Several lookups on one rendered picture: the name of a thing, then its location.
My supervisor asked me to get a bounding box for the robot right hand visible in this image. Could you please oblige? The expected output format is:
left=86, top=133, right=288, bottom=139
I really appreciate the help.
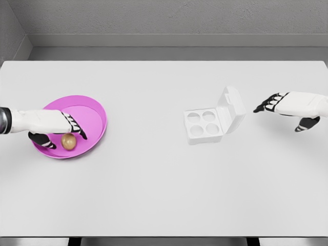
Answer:
left=253, top=91, right=328, bottom=133

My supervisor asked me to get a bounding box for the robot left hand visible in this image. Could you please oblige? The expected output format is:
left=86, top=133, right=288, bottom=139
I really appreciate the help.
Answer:
left=26, top=109, right=88, bottom=150

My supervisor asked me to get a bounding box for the brown egg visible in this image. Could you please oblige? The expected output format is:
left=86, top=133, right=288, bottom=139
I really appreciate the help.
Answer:
left=60, top=133, right=77, bottom=151

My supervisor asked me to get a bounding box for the white egg box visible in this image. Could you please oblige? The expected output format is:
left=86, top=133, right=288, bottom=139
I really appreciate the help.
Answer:
left=183, top=86, right=247, bottom=146

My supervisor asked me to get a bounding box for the pink round bowl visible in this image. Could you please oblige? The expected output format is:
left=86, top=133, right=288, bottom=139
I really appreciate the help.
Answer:
left=31, top=95, right=108, bottom=160

